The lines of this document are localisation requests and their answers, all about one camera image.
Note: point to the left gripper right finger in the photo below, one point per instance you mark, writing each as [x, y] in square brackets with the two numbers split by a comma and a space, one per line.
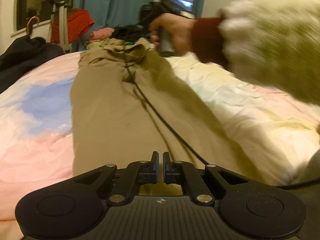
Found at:
[188, 177]

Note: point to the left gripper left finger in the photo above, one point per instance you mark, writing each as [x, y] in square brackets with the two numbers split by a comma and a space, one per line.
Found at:
[127, 181]

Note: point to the tan khaki garment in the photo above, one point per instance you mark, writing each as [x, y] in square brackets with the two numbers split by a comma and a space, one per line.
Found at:
[127, 103]

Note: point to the right forearm fuzzy sleeve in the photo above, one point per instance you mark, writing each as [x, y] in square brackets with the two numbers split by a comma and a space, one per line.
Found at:
[265, 43]

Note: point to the black clothes pile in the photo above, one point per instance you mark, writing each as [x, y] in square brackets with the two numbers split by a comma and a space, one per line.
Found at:
[131, 33]

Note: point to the beige clothes pile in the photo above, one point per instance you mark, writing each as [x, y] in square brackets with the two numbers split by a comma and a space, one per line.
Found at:
[96, 43]

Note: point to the person right hand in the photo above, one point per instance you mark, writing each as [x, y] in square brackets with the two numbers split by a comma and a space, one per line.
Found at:
[178, 27]

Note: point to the pink folded garment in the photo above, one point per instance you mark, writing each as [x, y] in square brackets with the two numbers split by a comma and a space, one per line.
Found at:
[100, 34]

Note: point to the red shirt on stand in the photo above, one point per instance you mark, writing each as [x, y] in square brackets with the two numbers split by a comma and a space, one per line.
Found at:
[79, 22]

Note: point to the garment steamer stand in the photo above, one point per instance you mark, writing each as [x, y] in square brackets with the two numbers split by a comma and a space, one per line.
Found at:
[59, 16]

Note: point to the pink cane hook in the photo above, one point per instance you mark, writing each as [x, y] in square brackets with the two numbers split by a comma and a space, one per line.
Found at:
[30, 25]

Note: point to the black jacket on bed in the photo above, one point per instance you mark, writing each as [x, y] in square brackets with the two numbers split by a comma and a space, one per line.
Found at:
[24, 55]

